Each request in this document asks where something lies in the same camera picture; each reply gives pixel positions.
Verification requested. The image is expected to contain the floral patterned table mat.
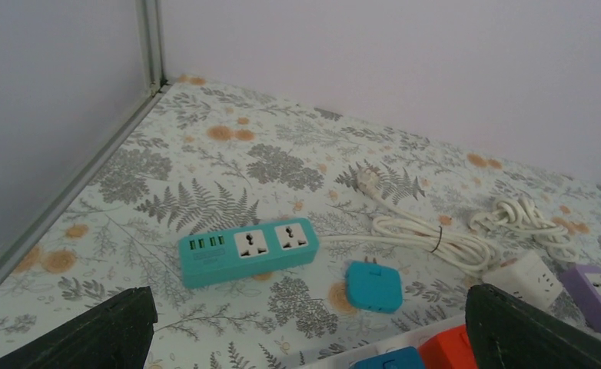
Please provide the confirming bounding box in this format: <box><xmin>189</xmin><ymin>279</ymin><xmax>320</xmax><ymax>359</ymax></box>
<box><xmin>0</xmin><ymin>76</ymin><xmax>601</xmax><ymax>368</ymax></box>

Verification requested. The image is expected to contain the cyan flat plug adapter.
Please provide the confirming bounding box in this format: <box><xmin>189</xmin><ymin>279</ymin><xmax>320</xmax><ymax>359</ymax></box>
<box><xmin>345</xmin><ymin>261</ymin><xmax>403</xmax><ymax>314</ymax></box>

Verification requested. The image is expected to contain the purple power strip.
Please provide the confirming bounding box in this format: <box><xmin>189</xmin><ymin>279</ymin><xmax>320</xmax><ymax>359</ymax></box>
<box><xmin>559</xmin><ymin>264</ymin><xmax>601</xmax><ymax>334</ymax></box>

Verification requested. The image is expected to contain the blue cube socket adapter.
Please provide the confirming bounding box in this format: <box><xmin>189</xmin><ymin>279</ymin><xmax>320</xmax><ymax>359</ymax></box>
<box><xmin>350</xmin><ymin>347</ymin><xmax>426</xmax><ymax>369</ymax></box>

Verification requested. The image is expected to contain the white long power strip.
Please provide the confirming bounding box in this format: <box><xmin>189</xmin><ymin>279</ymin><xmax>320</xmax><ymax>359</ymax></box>
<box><xmin>300</xmin><ymin>314</ymin><xmax>465</xmax><ymax>369</ymax></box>

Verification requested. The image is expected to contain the white tiger cube socket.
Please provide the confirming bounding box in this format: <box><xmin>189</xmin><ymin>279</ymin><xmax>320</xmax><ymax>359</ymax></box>
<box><xmin>482</xmin><ymin>251</ymin><xmax>563</xmax><ymax>311</ymax></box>

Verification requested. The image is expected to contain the white braided cable bundle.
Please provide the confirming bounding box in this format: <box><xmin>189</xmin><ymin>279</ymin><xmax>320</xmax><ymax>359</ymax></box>
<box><xmin>468</xmin><ymin>195</ymin><xmax>582</xmax><ymax>256</ymax></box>

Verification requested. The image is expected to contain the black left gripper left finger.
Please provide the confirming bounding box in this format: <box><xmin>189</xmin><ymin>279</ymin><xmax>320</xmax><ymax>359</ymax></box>
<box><xmin>0</xmin><ymin>287</ymin><xmax>158</xmax><ymax>368</ymax></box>

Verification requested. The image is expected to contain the aluminium corner frame rail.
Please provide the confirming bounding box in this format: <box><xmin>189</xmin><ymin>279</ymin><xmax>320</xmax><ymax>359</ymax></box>
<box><xmin>0</xmin><ymin>1</ymin><xmax>166</xmax><ymax>284</ymax></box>

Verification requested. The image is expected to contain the white coiled power cable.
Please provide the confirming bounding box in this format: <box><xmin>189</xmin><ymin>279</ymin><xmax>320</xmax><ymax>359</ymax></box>
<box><xmin>318</xmin><ymin>167</ymin><xmax>503</xmax><ymax>274</ymax></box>

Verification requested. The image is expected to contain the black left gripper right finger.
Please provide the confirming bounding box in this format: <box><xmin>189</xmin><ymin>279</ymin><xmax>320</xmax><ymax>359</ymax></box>
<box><xmin>465</xmin><ymin>284</ymin><xmax>601</xmax><ymax>369</ymax></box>

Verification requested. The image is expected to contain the orange cube socket adapter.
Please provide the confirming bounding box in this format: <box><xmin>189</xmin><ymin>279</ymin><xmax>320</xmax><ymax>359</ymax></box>
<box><xmin>417</xmin><ymin>324</ymin><xmax>478</xmax><ymax>369</ymax></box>

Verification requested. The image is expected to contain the teal power strip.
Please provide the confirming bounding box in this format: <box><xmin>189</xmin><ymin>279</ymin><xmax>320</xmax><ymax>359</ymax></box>
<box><xmin>178</xmin><ymin>218</ymin><xmax>320</xmax><ymax>288</ymax></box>

